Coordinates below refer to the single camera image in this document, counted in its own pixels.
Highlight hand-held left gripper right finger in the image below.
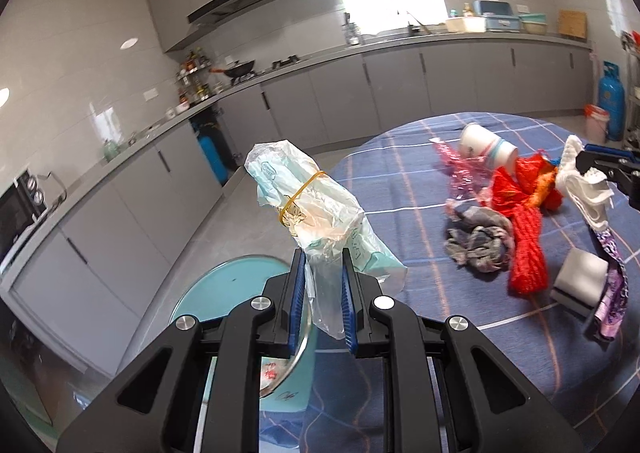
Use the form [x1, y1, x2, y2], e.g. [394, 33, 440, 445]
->
[341, 249, 583, 453]

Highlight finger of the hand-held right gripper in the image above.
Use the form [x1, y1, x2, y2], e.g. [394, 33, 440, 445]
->
[575, 151, 640, 210]
[584, 143, 640, 158]

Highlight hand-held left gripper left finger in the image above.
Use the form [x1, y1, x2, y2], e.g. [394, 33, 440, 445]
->
[57, 249, 307, 453]

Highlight white cloth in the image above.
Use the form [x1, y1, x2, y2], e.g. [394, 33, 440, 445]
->
[555, 135, 616, 234]

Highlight clear plastic bag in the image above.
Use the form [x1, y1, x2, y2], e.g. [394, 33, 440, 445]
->
[244, 138, 408, 341]

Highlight red plastic bag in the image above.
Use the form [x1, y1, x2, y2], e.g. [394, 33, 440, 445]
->
[487, 155, 563, 296]

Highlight yellow rubber band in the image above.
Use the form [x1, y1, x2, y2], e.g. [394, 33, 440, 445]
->
[278, 171, 328, 234]

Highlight red white plastic bucket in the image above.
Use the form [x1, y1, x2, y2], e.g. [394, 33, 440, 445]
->
[584, 104, 611, 144]

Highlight blue gas cylinder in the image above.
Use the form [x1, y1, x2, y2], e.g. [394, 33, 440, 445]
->
[594, 62, 626, 141]

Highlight white striped paper cup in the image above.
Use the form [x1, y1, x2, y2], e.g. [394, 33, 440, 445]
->
[459, 123, 518, 172]

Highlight white foam block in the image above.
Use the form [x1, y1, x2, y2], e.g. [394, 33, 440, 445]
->
[550, 249, 608, 318]

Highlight wooden cutting board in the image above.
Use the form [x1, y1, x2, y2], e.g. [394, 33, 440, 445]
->
[557, 10, 587, 40]

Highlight pink foil wrapper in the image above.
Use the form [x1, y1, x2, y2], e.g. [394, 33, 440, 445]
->
[432, 140, 496, 206]

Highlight grey crumpled plastic bag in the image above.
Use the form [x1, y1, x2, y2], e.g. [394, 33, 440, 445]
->
[444, 200, 516, 274]

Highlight blue plaid tablecloth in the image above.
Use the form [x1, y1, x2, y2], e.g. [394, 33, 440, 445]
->
[260, 111, 640, 453]

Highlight purple patterned fabric strip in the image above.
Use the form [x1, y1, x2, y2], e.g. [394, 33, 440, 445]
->
[582, 228, 628, 341]

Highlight green lidded container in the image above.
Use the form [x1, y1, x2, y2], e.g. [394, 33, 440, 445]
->
[519, 13, 547, 36]

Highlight blue water filter cylinder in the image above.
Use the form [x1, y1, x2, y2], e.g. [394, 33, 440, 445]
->
[197, 133, 228, 184]

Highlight blue bread box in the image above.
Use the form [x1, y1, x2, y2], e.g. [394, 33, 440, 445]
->
[472, 0, 521, 34]

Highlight white plastic basin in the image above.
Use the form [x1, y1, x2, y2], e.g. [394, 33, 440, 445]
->
[445, 18, 486, 34]

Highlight grey kitchen counter cabinets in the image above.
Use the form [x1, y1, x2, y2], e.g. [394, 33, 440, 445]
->
[0, 30, 596, 379]

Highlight sink faucet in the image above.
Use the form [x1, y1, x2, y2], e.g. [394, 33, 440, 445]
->
[397, 8, 426, 36]

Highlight gas stove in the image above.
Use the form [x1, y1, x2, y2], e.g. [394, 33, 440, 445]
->
[227, 55, 301, 81]

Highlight black wok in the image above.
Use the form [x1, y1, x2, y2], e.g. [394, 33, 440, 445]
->
[210, 59, 257, 80]

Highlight spice rack with bottles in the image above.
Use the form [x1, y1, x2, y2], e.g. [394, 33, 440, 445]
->
[175, 49, 213, 106]

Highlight utensil holder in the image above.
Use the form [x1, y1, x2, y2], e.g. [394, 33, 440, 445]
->
[342, 13, 362, 46]

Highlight black microwave oven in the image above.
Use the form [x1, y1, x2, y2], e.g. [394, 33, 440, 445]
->
[0, 172, 51, 264]

